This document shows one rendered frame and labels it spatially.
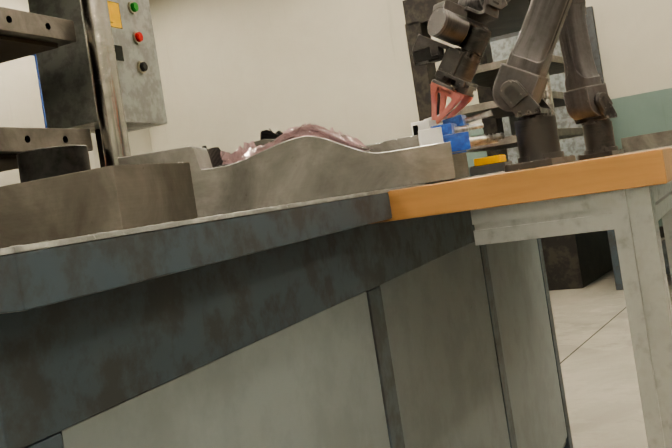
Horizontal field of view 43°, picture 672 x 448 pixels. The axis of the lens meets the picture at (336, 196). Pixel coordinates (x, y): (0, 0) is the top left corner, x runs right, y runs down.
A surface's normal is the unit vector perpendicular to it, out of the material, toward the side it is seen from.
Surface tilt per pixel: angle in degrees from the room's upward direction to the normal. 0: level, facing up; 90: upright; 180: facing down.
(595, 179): 90
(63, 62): 90
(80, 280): 90
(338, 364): 90
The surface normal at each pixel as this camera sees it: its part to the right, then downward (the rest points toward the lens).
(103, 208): -0.39, 0.06
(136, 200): 0.91, -0.14
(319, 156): -0.10, 0.01
